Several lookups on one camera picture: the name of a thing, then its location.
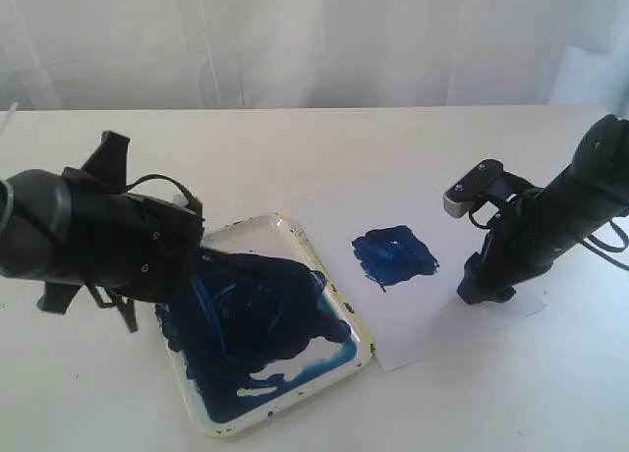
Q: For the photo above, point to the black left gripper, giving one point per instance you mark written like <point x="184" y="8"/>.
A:
<point x="136" y="246"/>

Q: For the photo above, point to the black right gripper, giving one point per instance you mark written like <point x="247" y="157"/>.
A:
<point x="530" y="231"/>

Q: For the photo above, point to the black paintbrush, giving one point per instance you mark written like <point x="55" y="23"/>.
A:
<point x="126" y="308"/>

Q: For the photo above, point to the white paper with square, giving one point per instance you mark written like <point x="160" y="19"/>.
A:
<point x="397" y="257"/>

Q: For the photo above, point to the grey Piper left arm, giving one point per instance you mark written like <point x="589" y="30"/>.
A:
<point x="35" y="218"/>

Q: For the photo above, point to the white paint tray blue paint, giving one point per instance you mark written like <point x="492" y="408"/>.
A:
<point x="260" y="327"/>

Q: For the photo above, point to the white zip tie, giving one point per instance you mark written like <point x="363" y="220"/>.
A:
<point x="7" y="117"/>

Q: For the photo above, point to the white backdrop curtain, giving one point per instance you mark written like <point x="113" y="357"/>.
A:
<point x="128" y="54"/>

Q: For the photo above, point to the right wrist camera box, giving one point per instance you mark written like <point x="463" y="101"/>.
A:
<point x="472" y="188"/>

